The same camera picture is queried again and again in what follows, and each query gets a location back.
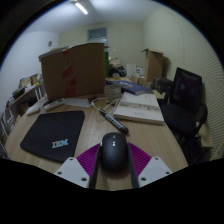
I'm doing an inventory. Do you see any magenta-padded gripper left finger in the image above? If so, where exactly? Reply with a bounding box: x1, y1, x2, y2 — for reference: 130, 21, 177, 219
54, 143, 103, 189

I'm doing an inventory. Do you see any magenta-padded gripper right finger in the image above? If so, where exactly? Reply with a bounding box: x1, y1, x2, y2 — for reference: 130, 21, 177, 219
127, 142, 174, 189

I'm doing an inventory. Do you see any black computer mouse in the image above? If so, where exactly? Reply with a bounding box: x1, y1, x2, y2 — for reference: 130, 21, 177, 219
99, 131, 130, 173

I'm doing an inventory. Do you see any black mouse pad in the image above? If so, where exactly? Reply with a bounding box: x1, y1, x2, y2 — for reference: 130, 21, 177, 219
19, 110, 86, 164

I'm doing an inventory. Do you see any black office chair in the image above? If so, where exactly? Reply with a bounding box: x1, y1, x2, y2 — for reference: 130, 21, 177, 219
159, 67, 209, 164

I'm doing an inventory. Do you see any black marker pen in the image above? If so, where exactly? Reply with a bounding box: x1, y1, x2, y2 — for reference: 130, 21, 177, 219
98, 109, 130, 135

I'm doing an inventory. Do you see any large white book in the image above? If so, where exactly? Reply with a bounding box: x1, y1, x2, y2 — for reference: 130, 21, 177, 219
113, 91, 165, 125

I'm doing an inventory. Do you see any white remote control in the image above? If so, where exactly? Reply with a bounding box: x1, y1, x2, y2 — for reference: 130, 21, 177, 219
43, 97, 67, 112

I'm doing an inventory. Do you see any white paper sheet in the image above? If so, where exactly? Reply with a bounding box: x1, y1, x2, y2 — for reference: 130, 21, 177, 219
64, 97, 92, 108

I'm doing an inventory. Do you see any small white flat remote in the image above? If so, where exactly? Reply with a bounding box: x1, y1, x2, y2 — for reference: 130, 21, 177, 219
25, 103, 46, 117

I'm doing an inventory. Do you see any blue book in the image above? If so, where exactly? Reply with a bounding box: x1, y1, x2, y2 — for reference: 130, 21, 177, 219
120, 81, 155, 96

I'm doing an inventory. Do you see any cluttered shelf unit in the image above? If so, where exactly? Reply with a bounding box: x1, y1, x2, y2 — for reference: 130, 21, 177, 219
0, 73, 43, 159

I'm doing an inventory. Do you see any clear plastic container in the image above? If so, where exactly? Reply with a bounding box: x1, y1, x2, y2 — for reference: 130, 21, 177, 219
103, 83, 123, 98

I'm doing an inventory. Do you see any large brown cardboard box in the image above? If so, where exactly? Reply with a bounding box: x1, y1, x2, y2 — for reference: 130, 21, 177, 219
38, 42, 107, 102

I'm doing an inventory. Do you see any tall open cardboard box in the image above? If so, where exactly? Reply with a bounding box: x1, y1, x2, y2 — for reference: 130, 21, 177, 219
141, 48, 165, 83

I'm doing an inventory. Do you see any black bag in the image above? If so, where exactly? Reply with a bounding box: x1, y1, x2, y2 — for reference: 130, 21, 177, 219
109, 64, 128, 78

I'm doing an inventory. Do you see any ceiling tube light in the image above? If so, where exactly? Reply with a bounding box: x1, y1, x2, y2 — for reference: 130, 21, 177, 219
73, 1, 89, 15

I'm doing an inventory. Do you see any white cable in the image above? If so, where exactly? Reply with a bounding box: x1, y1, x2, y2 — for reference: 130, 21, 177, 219
90, 96, 119, 116

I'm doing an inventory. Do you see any grey wall window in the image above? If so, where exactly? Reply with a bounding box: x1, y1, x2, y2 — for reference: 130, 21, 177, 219
87, 27, 109, 46

